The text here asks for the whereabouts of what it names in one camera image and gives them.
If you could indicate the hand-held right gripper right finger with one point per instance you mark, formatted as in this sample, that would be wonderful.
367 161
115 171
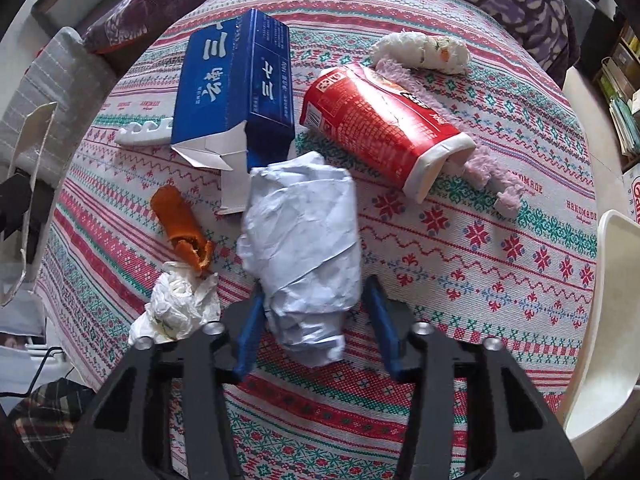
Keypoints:
382 330

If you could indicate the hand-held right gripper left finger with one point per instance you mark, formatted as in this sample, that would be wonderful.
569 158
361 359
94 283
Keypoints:
247 330

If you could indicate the white paper ball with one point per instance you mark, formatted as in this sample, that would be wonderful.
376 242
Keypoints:
300 240

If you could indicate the pink fluffy yarn strip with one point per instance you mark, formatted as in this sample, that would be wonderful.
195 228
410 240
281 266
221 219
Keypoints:
480 165

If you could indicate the white toothed plastic piece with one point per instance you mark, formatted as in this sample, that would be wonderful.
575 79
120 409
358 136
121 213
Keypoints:
142 132

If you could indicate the white plastic bin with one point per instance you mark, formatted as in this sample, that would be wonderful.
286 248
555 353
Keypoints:
615 270

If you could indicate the crumpled white tissue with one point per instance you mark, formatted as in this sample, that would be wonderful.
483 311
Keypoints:
172 305

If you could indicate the orange peel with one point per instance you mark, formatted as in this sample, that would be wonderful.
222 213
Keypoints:
177 220

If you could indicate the red paper noodle cup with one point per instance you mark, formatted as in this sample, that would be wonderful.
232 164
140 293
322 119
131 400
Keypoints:
370 120

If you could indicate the dark plaid cloth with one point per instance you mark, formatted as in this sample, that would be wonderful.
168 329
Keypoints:
45 410

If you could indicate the blue paper carton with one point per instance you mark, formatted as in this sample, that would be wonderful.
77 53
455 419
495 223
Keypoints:
225 90

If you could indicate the beige paper bag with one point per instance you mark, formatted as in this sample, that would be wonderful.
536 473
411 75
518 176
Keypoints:
30 160

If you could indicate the white floral tissue wad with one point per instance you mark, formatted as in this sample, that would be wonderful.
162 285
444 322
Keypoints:
420 52

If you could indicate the grey quilted cushion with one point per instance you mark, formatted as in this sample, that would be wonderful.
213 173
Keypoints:
60 90

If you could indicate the stack of books and papers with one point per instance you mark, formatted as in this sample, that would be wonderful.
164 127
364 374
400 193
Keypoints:
620 110

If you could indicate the purple patterned bed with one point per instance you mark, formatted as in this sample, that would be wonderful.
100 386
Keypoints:
505 0

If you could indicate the wooden bookshelf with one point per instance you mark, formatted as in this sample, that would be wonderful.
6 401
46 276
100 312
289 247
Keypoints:
627 50

